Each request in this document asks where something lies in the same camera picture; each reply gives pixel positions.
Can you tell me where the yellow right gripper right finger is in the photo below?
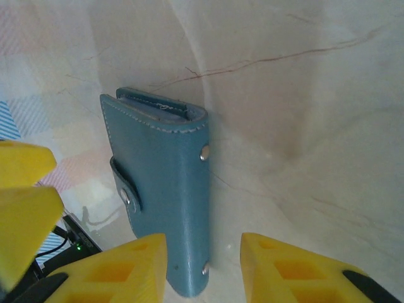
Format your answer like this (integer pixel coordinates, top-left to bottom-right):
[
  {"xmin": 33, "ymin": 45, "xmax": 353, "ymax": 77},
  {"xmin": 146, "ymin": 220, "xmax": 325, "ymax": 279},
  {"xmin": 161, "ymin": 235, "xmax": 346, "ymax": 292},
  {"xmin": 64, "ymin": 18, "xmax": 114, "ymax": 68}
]
[{"xmin": 241, "ymin": 232, "xmax": 404, "ymax": 303}]

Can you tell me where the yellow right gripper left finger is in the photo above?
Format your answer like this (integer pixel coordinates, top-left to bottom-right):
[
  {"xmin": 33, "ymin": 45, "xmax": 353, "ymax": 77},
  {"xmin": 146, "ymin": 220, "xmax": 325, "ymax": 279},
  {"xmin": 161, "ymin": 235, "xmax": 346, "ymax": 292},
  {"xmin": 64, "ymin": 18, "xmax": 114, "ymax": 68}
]
[{"xmin": 18, "ymin": 232, "xmax": 167, "ymax": 303}]

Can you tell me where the blue leather card holder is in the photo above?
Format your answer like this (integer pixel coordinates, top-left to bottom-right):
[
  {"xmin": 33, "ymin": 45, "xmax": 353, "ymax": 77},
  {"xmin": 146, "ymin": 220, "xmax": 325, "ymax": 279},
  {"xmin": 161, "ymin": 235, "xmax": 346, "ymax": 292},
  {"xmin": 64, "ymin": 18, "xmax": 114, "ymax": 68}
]
[{"xmin": 99, "ymin": 86, "xmax": 211, "ymax": 298}]

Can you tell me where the thin black left camera cable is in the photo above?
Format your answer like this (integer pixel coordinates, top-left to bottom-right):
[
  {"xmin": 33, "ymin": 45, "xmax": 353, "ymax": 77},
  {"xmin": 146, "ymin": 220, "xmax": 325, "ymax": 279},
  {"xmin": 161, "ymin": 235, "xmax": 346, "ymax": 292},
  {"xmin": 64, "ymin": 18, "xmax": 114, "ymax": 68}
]
[{"xmin": 37, "ymin": 235, "xmax": 69, "ymax": 258}]

